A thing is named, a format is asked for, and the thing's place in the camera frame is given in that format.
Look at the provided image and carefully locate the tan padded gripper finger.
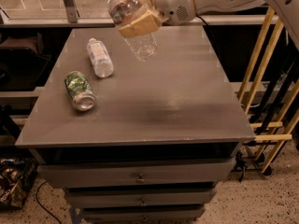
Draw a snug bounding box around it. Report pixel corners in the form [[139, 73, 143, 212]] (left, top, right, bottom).
[[118, 10, 163, 38]]

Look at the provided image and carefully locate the clear crinkled water bottle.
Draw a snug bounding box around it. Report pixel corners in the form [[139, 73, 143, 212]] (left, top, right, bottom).
[[107, 0, 157, 62]]

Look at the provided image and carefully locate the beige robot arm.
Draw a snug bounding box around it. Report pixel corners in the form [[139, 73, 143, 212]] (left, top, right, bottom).
[[119, 0, 299, 48]]

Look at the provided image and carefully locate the white label water bottle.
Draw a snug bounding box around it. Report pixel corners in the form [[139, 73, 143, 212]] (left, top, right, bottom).
[[86, 38, 114, 78]]

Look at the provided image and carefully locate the green aluminium can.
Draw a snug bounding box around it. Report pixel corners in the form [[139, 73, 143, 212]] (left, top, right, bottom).
[[64, 71, 95, 111]]

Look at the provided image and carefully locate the grey drawer cabinet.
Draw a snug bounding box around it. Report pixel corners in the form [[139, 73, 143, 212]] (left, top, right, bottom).
[[15, 25, 257, 224]]

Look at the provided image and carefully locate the top grey drawer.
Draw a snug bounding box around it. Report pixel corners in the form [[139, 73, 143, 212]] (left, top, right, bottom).
[[38, 158, 235, 189]]

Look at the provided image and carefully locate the grey drawer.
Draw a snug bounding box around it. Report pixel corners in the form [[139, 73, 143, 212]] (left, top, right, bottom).
[[82, 205, 205, 223], [38, 158, 235, 189], [66, 189, 216, 208]]

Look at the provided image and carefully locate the middle grey drawer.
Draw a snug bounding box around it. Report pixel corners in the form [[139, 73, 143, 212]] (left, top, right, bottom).
[[66, 189, 216, 208]]

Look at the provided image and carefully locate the bottom grey drawer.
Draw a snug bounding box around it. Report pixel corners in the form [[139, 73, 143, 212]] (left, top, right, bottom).
[[82, 205, 205, 223]]

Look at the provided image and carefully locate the bin of snack packets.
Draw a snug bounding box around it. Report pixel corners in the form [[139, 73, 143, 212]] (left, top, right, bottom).
[[0, 158, 37, 210]]

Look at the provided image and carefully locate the black cable behind table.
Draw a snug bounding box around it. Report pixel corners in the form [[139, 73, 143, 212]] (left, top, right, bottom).
[[195, 14, 219, 53]]

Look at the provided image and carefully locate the metal railing frame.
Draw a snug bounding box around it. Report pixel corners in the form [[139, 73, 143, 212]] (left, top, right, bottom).
[[0, 0, 283, 29]]

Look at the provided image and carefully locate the wooden easel frame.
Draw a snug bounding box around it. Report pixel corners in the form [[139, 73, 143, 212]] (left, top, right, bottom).
[[235, 7, 299, 175]]

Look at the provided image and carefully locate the black floor cable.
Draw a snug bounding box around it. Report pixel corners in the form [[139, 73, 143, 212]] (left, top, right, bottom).
[[35, 180, 63, 224]]

